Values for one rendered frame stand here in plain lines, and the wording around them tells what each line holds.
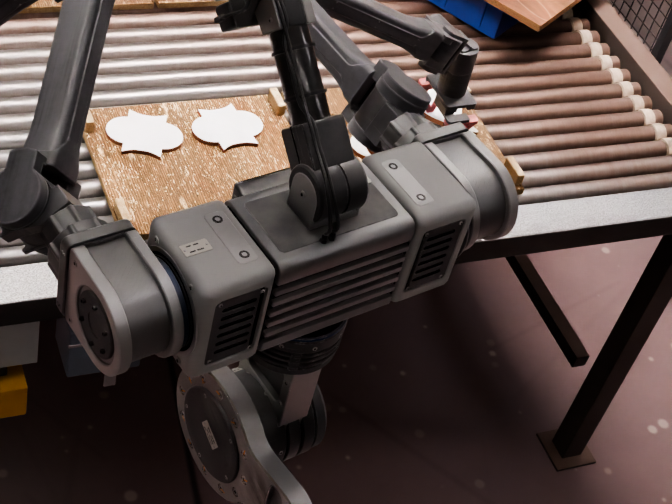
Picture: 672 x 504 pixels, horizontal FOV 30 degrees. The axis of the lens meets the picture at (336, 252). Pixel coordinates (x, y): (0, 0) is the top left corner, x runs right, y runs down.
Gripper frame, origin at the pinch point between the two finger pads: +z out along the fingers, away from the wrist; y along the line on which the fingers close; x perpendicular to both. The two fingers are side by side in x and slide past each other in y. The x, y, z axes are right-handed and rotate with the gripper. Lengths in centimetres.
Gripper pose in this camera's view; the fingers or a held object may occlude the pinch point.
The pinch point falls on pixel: (440, 124)
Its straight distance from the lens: 251.0
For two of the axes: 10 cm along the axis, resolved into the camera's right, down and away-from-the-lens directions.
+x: -9.1, 1.6, -3.7
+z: -1.7, 6.8, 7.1
